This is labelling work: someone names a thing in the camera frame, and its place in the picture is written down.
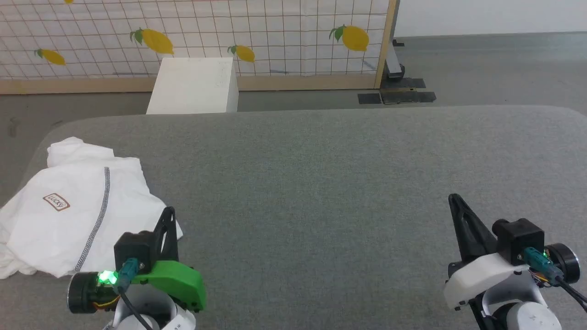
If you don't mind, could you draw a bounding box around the large black floor mat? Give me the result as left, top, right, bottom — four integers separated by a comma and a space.
380, 78, 437, 105

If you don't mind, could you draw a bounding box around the grey metal stand foot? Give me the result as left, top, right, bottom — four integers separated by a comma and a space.
384, 39, 407, 81

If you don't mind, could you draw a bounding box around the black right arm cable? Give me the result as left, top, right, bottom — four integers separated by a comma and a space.
524, 247, 587, 313

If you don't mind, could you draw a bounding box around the lemon print grid partition screen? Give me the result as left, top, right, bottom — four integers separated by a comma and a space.
0, 0, 400, 95

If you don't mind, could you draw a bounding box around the white T-shirt with LUCKY patch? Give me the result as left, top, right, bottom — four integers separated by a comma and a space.
0, 137, 184, 280

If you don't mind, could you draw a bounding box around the white rectangular box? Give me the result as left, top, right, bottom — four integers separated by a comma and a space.
146, 57, 239, 115

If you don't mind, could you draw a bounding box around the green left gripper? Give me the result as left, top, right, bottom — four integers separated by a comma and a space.
132, 206, 207, 313

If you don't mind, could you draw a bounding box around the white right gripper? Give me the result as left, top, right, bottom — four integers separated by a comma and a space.
443, 193, 543, 312

